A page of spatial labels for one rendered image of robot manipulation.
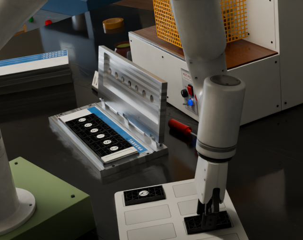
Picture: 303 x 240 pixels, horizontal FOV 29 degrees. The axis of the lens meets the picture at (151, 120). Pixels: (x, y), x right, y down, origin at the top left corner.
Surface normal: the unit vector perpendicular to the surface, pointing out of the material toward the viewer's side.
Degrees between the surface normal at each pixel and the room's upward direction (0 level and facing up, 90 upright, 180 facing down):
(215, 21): 86
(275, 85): 90
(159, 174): 0
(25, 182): 0
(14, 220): 0
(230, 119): 93
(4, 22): 102
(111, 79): 79
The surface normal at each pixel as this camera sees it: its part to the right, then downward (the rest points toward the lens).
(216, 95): -0.44, 0.33
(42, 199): -0.13, -0.90
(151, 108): -0.89, 0.11
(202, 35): 0.00, 0.43
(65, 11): -0.74, 0.37
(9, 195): 0.91, 0.07
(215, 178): 0.19, 0.33
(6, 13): 0.20, 0.53
